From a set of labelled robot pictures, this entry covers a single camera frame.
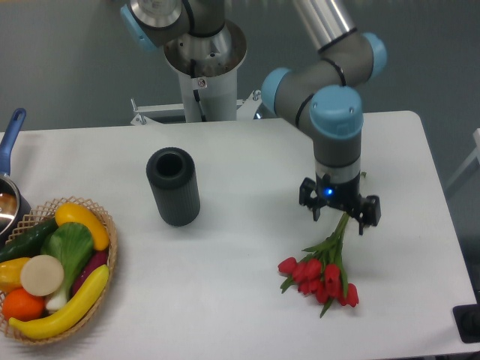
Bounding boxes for black device at edge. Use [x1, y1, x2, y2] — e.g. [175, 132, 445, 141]
[452, 304, 479, 344]

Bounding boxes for beige round radish slice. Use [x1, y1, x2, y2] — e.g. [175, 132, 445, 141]
[20, 255, 65, 296]

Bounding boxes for white frame at right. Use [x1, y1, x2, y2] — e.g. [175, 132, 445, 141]
[445, 128, 479, 197]

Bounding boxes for yellow squash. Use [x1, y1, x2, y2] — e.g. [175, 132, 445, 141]
[54, 202, 110, 251]

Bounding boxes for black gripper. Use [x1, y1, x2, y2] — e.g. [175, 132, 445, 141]
[298, 166, 381, 236]

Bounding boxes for yellow banana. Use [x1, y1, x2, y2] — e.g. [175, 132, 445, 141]
[8, 265, 110, 341]

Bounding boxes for green cucumber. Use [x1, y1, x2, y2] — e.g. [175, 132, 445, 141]
[1, 218, 58, 263]

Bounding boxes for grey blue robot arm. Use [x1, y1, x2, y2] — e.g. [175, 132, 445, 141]
[120, 1, 387, 227]

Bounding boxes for yellow bell pepper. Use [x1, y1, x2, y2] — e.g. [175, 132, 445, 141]
[0, 257, 31, 293]

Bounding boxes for purple eggplant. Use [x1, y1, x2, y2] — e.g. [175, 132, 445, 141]
[70, 250, 108, 296]

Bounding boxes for woven wicker basket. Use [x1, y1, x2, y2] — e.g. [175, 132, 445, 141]
[1, 196, 118, 345]

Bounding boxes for orange fruit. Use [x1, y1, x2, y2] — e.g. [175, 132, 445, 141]
[1, 288, 44, 321]

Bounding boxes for blue handled saucepan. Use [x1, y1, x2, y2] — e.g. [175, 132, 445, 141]
[1, 108, 31, 247]

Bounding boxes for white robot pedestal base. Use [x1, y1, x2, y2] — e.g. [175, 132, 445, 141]
[130, 20, 262, 125]

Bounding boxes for dark grey ribbed vase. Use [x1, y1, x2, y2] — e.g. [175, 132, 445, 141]
[146, 147, 200, 227]

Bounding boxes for red tulip bouquet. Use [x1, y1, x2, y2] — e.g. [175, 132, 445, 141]
[277, 211, 359, 316]

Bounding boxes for green bok choy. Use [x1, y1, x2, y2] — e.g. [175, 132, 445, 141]
[40, 222, 93, 314]

